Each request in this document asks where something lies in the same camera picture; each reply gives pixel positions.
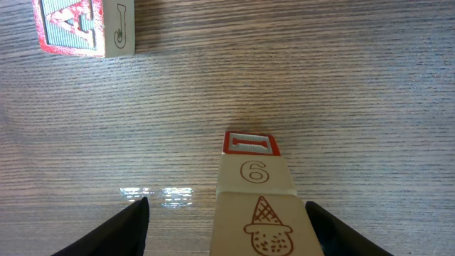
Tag white block blue side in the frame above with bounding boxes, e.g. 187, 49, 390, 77
216, 154, 297, 196

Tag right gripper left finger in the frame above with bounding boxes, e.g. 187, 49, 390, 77
53, 197, 149, 256

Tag red A block lower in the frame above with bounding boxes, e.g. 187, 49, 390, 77
33, 0, 136, 58

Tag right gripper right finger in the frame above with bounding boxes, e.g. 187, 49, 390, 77
305, 201, 393, 256

